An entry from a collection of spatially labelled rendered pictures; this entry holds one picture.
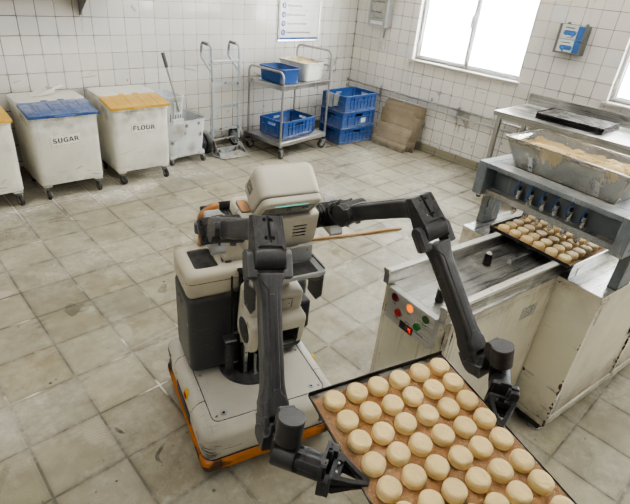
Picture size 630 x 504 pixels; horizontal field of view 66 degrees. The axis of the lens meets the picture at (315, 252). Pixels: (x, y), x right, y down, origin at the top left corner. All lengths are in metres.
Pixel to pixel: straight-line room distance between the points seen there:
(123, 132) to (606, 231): 3.83
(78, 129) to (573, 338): 3.88
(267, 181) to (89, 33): 3.85
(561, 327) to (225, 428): 1.49
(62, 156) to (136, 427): 2.73
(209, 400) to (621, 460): 1.94
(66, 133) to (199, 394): 2.91
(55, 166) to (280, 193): 3.29
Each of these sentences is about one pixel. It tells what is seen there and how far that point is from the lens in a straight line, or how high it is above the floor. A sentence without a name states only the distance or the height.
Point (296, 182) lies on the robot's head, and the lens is 1.56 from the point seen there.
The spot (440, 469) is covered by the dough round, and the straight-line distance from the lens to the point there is 1.13.
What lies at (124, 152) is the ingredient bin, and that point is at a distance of 4.81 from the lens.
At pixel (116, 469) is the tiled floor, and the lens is 2.39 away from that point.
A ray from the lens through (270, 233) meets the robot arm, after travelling 1.12.
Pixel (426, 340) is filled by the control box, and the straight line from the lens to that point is 1.87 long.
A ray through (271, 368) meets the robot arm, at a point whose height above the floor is 1.11.
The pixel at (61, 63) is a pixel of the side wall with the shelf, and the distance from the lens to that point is 5.16.
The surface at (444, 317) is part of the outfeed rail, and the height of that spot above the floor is 0.87.
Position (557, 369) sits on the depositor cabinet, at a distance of 2.51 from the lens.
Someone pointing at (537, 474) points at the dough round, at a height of 1.00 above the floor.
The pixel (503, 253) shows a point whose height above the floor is 0.84.
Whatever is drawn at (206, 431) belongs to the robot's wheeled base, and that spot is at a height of 0.27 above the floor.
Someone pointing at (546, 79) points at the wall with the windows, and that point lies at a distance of 5.74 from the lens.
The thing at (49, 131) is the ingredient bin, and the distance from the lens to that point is 4.53.
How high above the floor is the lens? 1.87
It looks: 30 degrees down
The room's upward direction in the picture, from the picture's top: 6 degrees clockwise
